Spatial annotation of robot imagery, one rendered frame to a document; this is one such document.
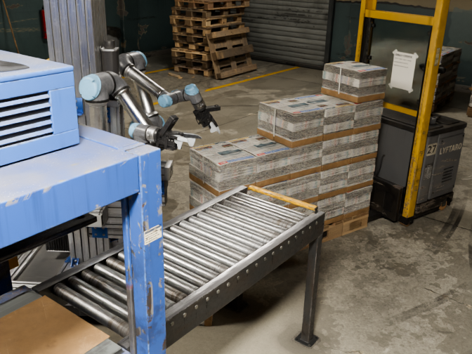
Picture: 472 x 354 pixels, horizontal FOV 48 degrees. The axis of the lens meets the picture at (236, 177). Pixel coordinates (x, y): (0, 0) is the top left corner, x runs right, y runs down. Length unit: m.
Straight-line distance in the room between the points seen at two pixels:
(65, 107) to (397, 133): 3.56
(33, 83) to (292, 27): 9.97
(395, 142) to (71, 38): 2.78
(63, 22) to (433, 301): 2.76
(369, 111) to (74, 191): 3.07
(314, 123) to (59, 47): 1.71
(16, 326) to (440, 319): 2.47
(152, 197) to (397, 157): 3.46
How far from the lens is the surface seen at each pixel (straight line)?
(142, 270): 1.47
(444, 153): 4.70
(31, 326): 2.04
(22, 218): 1.17
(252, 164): 3.41
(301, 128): 3.61
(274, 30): 11.35
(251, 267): 2.31
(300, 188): 3.77
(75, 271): 2.31
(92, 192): 1.26
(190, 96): 3.23
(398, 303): 3.62
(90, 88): 2.67
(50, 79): 1.34
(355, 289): 3.68
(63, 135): 1.39
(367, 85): 3.97
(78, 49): 2.99
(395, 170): 4.69
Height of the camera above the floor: 2.00
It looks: 22 degrees down
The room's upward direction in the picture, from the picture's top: 2 degrees clockwise
